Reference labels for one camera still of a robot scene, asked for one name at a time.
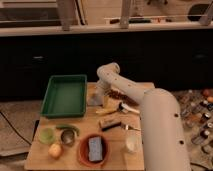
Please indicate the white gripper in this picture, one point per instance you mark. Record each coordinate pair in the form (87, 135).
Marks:
(102, 88)

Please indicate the small grey towel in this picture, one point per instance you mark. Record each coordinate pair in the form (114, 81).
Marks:
(95, 100)

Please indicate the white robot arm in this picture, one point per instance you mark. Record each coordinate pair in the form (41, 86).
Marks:
(164, 145)

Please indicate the clear plastic cup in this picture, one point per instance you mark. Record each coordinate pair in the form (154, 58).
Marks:
(131, 143)

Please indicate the light green cup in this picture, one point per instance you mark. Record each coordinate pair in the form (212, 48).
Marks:
(46, 136)

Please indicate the yellow banana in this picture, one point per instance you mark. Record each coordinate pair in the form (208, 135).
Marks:
(109, 106)

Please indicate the wooden block eraser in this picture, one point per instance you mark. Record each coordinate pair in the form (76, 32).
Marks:
(107, 123)

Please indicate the green plastic tray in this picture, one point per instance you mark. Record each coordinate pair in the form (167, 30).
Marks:
(65, 96)

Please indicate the blue sponge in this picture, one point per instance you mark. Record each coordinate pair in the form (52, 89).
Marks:
(95, 149)

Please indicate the orange bowl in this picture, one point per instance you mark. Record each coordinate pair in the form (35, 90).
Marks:
(83, 151)

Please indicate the yellow lemon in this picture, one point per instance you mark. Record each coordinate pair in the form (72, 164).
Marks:
(55, 150)

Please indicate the spice jar rack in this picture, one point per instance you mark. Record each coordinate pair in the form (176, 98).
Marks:
(197, 117)

